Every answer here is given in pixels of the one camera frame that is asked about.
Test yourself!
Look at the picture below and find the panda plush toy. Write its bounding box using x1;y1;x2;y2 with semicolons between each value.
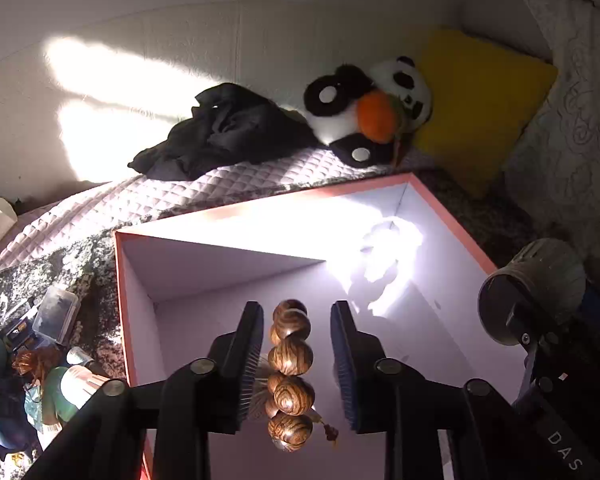
302;55;434;169

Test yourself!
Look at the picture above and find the wooden bead bracelet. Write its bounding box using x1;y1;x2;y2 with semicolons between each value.
264;299;340;454

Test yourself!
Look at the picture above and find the small dark box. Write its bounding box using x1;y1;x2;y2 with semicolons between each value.
2;316;35;352

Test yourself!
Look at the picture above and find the black cloth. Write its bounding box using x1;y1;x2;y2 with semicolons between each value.
128;82;327;182

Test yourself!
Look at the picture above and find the pink-rimmed white box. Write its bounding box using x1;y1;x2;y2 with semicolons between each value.
113;172;529;480

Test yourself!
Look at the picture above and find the brown-haired doll figure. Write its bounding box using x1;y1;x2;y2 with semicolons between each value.
12;347;64;387

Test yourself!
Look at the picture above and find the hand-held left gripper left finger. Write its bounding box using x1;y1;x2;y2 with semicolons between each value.
22;301;266;480

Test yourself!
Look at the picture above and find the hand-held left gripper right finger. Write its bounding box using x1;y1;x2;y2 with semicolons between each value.
330;300;581;480

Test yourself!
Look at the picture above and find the white and green toy figure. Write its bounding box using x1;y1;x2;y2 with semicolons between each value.
24;364;112;433

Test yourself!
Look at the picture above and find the pale quilted blanket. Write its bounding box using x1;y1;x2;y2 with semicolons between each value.
0;146;433;281

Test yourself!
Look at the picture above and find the floral patterned cloth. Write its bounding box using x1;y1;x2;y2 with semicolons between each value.
497;0;600;263

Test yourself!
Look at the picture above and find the yellow pillow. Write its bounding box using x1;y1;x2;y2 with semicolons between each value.
406;27;560;199

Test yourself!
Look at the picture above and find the clear plastic case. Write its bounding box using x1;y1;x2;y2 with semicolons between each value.
31;285;80;346

